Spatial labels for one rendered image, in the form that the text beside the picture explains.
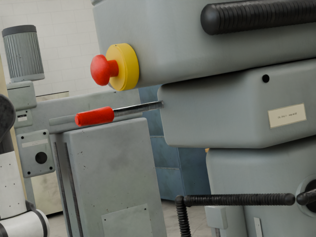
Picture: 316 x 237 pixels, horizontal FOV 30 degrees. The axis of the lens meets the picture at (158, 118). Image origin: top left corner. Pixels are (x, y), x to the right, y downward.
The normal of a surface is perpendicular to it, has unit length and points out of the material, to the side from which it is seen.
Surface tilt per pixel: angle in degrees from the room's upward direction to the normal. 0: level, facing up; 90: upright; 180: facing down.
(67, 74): 90
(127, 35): 90
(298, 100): 90
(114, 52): 90
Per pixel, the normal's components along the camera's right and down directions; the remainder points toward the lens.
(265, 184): -0.53, 0.14
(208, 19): -0.86, 0.18
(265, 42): 0.48, -0.04
